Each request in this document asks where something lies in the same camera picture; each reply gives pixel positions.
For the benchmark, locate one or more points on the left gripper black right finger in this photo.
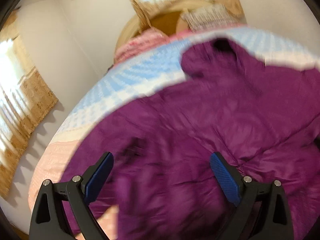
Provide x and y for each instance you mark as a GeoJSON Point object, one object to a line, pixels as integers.
{"type": "Point", "coordinates": [262, 210]}

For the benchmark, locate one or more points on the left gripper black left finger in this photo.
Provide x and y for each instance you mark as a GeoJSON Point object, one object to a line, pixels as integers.
{"type": "Point", "coordinates": [49, 220]}

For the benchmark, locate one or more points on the purple puffer jacket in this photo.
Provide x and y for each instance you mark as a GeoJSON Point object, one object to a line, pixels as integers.
{"type": "Point", "coordinates": [263, 119]}

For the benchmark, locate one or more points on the beige curtain left window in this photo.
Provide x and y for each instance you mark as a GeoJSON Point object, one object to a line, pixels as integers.
{"type": "Point", "coordinates": [25, 100]}

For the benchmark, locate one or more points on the blue pink dotted bedspread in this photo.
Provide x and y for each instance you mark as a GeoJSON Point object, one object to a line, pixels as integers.
{"type": "Point", "coordinates": [142, 76]}

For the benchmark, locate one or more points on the grey striped pillow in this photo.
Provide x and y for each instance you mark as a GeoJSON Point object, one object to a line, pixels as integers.
{"type": "Point", "coordinates": [213, 16]}

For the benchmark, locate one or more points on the folded pink blanket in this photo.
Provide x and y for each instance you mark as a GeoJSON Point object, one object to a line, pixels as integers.
{"type": "Point", "coordinates": [147, 40]}

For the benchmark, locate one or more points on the beige wooden headboard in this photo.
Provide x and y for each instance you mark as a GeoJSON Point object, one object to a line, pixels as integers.
{"type": "Point", "coordinates": [167, 21]}

